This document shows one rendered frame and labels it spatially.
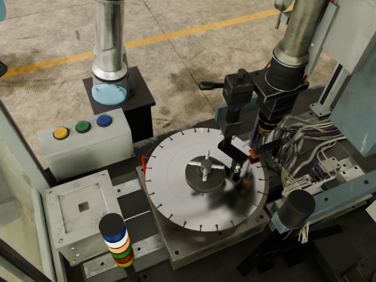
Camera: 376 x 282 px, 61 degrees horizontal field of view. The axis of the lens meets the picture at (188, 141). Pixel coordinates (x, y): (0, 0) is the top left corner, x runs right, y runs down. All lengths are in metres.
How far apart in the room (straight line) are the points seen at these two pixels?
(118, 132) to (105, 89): 0.16
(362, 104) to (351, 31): 0.13
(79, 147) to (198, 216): 0.45
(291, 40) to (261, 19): 2.67
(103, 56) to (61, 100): 1.48
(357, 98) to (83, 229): 0.70
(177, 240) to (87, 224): 0.24
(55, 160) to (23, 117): 1.44
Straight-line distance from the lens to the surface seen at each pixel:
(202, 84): 0.73
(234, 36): 3.05
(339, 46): 0.64
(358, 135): 0.69
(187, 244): 0.92
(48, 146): 1.09
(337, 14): 0.64
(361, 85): 0.65
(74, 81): 2.65
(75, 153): 1.08
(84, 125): 1.09
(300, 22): 0.64
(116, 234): 0.61
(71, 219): 0.94
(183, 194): 0.86
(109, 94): 1.15
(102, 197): 0.94
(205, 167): 0.85
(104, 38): 1.03
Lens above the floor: 1.72
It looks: 53 degrees down
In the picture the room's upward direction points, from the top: 3 degrees clockwise
